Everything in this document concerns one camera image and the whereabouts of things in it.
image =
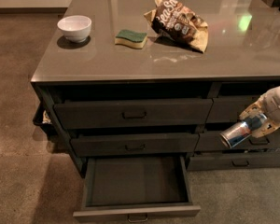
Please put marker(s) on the white ceramic bowl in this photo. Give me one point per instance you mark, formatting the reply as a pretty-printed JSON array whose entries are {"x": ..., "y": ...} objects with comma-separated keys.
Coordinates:
[{"x": 75, "y": 28}]

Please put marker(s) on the green yellow sponge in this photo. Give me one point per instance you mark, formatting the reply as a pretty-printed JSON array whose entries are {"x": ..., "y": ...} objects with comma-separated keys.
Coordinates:
[{"x": 131, "y": 39}]

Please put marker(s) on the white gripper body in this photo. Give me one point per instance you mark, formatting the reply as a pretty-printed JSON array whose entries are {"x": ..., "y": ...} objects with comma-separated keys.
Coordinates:
[{"x": 277, "y": 106}]

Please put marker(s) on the top left drawer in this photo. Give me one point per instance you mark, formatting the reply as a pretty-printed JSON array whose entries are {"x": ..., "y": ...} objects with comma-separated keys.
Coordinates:
[{"x": 132, "y": 113}]

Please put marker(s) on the open bottom left drawer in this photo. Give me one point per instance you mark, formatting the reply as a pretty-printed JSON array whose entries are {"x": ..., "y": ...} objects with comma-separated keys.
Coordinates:
[{"x": 136, "y": 189}]

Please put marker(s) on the middle right drawer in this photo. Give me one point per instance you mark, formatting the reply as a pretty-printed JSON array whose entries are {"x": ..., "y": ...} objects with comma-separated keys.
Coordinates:
[{"x": 211, "y": 141}]

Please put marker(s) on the top right drawer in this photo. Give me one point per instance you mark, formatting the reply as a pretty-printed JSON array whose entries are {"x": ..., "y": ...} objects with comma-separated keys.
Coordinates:
[{"x": 228, "y": 108}]

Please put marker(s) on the brown chip bag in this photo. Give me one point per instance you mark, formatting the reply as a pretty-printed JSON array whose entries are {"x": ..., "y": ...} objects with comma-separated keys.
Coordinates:
[{"x": 172, "y": 19}]

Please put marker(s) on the dark grey counter cabinet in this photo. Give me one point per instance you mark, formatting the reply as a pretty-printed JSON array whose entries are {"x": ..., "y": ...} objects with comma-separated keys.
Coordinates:
[{"x": 242, "y": 58}]

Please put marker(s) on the middle left drawer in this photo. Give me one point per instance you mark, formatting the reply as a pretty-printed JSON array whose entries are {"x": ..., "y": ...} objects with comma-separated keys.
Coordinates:
[{"x": 149, "y": 143}]

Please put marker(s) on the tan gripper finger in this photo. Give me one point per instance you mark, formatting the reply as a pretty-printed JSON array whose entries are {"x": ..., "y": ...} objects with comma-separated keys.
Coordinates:
[
  {"x": 264, "y": 127},
  {"x": 251, "y": 111}
]

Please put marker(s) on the black side basket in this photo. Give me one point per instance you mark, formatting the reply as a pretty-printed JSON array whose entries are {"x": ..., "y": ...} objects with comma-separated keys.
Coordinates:
[{"x": 41, "y": 120}]

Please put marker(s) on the redbull can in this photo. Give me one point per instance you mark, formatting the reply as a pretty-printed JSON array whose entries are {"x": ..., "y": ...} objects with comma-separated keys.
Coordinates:
[{"x": 241, "y": 130}]

